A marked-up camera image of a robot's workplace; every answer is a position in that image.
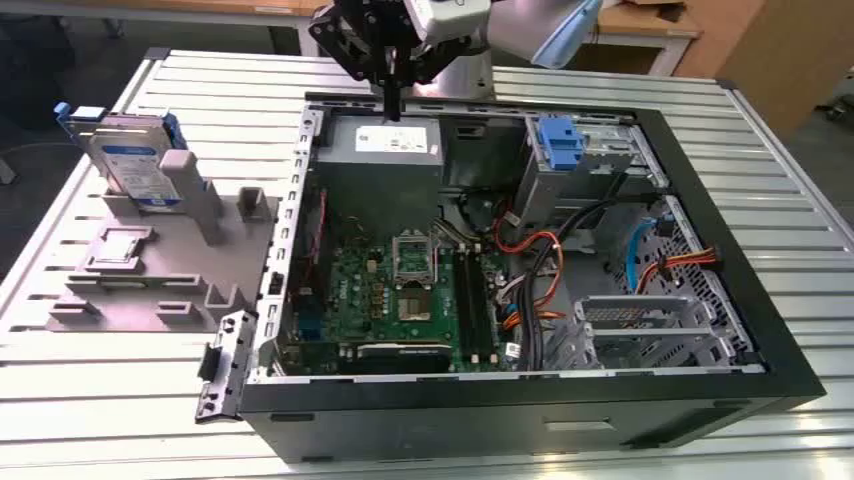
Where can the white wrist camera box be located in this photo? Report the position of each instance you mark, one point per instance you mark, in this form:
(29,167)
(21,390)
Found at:
(447,20)

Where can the wooden cabinet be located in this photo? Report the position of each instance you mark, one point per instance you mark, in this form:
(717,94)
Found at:
(787,60)

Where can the black graphics card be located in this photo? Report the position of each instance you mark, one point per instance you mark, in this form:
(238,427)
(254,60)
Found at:
(400,352)

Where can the wooden desk white frame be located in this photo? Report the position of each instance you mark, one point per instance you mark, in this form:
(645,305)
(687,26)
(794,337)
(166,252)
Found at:
(634,22)
(200,15)

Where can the CPU socket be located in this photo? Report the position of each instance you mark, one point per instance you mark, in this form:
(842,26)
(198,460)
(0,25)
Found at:
(419,307)

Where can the grey metal disk bay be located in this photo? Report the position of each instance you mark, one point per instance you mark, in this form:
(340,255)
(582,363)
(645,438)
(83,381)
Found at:
(634,300)

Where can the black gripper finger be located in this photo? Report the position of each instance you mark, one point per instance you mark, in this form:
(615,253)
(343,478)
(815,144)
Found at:
(420,62)
(347,47)

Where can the silver CPU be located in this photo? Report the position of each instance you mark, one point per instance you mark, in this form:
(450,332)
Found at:
(119,250)

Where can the grey power supply unit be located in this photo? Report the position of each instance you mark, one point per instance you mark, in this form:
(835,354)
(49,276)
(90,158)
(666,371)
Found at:
(380,185)

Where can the black chair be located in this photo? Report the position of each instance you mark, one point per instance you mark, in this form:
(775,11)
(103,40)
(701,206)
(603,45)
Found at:
(33,75)

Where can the green motherboard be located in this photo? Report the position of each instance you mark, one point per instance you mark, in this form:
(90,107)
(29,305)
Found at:
(360,300)

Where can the black RAM slot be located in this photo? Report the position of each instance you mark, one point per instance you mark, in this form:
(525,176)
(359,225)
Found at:
(482,305)
(464,305)

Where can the locking lever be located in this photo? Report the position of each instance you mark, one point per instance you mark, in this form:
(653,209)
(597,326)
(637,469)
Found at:
(436,265)

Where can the black PC case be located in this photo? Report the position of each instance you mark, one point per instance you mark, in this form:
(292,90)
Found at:
(467,425)

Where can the grey parts rack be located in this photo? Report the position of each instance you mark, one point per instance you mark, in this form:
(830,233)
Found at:
(180,260)

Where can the grey expansion card retainer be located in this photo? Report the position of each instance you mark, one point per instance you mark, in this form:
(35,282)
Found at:
(230,360)

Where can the hard disk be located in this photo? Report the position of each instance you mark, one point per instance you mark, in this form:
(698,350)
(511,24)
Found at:
(134,165)

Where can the green RAM stick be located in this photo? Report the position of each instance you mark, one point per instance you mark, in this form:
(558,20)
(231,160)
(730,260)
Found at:
(123,285)

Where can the office chair wheel base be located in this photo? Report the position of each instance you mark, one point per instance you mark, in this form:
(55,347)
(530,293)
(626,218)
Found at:
(842,107)

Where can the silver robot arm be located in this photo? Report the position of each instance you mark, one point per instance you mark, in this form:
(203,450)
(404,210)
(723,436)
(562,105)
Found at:
(460,75)

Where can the grey metal drive cage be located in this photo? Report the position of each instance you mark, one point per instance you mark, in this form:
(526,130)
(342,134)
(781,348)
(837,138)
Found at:
(554,195)

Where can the blue plastic bay latch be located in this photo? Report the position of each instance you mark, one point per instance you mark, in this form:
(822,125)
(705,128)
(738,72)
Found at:
(561,145)

